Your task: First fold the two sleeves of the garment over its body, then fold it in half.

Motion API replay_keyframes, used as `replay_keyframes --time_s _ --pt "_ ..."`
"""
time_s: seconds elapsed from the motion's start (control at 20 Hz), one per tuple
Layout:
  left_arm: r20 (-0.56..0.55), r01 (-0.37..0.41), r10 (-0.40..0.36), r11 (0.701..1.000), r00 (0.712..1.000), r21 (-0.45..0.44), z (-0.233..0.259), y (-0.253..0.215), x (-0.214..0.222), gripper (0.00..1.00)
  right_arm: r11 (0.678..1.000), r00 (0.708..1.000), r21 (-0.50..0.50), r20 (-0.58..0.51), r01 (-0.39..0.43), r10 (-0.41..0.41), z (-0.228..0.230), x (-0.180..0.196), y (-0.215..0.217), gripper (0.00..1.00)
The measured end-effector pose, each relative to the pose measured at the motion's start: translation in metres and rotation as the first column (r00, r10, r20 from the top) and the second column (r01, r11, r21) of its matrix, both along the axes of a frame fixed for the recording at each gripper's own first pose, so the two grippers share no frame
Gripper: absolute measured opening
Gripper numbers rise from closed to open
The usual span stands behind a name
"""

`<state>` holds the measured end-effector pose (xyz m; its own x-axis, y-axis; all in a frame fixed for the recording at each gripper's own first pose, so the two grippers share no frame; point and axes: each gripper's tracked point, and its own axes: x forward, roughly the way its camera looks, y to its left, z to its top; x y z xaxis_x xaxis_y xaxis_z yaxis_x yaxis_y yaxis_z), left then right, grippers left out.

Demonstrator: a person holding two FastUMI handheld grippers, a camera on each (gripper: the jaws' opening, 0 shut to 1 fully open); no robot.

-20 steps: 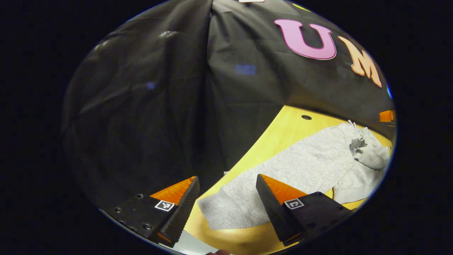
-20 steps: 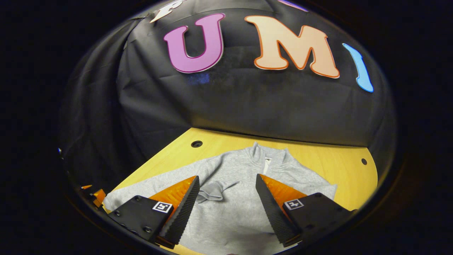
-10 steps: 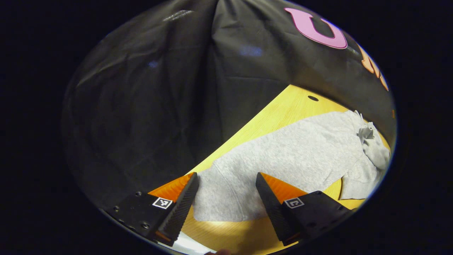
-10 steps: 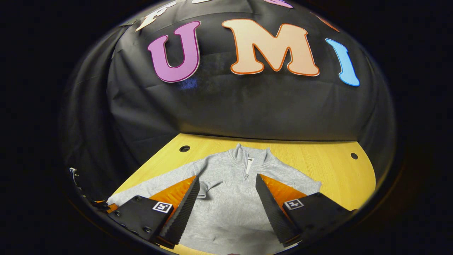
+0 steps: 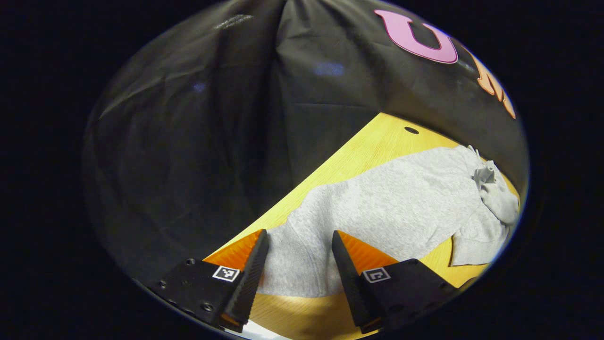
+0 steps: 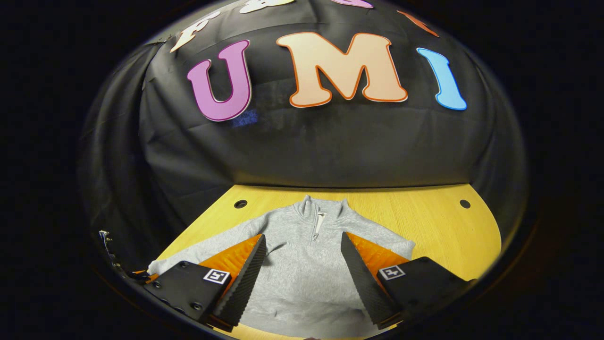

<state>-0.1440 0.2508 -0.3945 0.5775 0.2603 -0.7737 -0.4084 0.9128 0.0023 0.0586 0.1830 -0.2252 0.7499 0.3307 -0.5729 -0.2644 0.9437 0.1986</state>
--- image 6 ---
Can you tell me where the grey zip sweatshirt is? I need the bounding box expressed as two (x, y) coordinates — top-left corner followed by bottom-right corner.
(147, 195), (417, 339)

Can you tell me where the black backdrop cloth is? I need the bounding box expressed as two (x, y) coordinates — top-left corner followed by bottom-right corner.
(78, 0), (529, 284)

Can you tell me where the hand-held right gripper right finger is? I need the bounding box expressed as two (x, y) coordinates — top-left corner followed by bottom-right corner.
(341, 231), (475, 330)

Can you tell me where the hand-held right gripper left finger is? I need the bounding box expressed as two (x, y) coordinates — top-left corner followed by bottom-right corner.
(144, 234), (267, 332)

